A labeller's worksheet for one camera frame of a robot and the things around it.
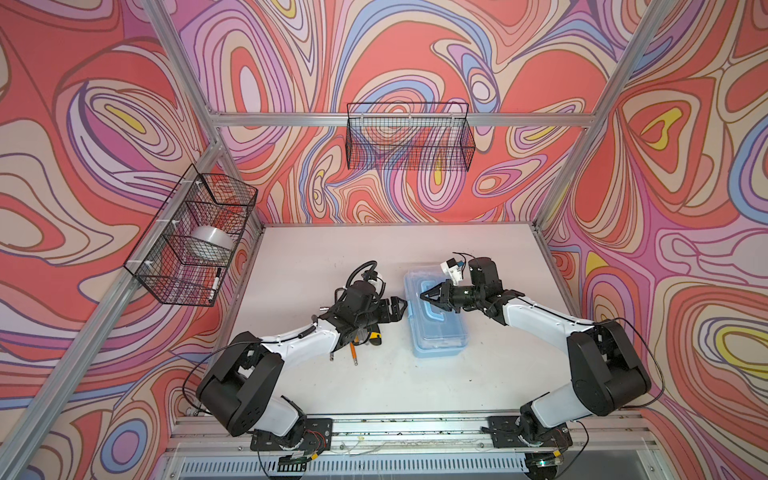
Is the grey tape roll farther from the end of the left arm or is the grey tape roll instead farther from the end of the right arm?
the end of the right arm

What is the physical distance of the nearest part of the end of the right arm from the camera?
672 millimetres

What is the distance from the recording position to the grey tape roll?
0.72 m

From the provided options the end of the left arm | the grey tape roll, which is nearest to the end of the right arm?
the end of the left arm

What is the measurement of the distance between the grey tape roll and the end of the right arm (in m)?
0.55
